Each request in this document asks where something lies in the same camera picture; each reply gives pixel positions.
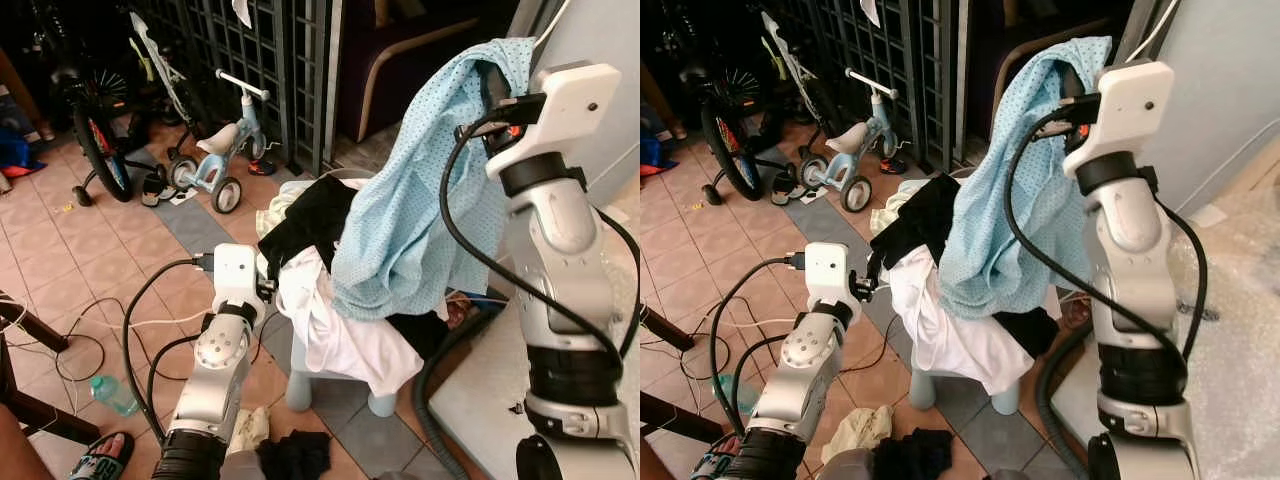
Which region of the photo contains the grey corrugated hose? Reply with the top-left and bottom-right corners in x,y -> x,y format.
412,308 -> 501,480
1034,320 -> 1097,480

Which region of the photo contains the light blue dotted shirt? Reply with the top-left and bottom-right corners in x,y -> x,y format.
939,35 -> 1114,322
331,37 -> 538,322

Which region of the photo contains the white hanging cable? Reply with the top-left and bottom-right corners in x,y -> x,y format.
533,0 -> 573,53
1146,0 -> 1185,63

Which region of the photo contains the black patterned sandal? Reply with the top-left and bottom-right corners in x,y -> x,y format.
687,434 -> 748,480
67,431 -> 137,480

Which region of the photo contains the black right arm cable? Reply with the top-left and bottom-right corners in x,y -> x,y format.
1003,105 -> 1209,361
439,108 -> 641,373

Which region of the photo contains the white garment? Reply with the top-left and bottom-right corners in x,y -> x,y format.
274,244 -> 428,398
887,244 -> 1043,397

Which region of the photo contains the grey washing machine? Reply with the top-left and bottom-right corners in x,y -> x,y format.
1115,0 -> 1280,217
505,0 -> 641,209

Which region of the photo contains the black garment on pile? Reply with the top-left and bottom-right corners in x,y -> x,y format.
869,172 -> 963,273
257,177 -> 359,283

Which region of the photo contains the light blue kids balance bike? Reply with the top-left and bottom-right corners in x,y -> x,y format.
795,67 -> 903,214
164,69 -> 273,216

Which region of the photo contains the clear plastic bottle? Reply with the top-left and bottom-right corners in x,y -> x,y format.
89,374 -> 140,417
711,372 -> 758,414

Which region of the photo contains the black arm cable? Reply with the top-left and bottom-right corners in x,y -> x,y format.
708,254 -> 807,439
439,108 -> 641,373
121,254 -> 217,443
1003,105 -> 1209,361

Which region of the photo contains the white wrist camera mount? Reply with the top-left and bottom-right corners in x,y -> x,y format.
211,243 -> 269,308
802,241 -> 863,307
486,62 -> 622,182
1062,61 -> 1174,169

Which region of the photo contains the pale blue plastic stool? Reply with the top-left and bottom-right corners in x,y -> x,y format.
903,335 -> 1023,417
284,305 -> 401,418

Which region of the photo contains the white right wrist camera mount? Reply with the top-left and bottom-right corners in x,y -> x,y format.
486,62 -> 622,182
1062,61 -> 1174,169

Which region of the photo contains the dark wooden furniture leg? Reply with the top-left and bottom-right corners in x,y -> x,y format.
640,303 -> 701,443
0,288 -> 103,447

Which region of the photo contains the black kids bicycle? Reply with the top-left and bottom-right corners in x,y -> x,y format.
676,8 -> 831,207
48,8 -> 206,208

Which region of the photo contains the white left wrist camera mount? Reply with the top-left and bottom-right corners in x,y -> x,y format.
802,241 -> 863,307
211,243 -> 269,308

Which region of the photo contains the dark armchair with wooden trim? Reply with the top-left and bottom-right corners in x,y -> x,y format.
962,0 -> 1136,143
334,0 -> 523,143

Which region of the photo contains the black cloth on floor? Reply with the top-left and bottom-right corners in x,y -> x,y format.
871,427 -> 957,480
254,429 -> 333,480

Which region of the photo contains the dark metal grille gate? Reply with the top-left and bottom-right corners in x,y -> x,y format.
768,0 -> 963,173
128,0 -> 333,178

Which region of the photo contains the cream cloth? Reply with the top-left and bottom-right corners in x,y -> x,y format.
227,404 -> 272,457
821,404 -> 897,467

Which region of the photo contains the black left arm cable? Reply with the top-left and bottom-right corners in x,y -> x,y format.
121,254 -> 217,443
708,254 -> 807,439

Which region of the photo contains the blue cloth item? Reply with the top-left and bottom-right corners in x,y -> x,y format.
0,128 -> 48,179
640,132 -> 683,173

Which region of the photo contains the thin floor wire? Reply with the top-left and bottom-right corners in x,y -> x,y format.
0,296 -> 206,385
640,296 -> 801,383

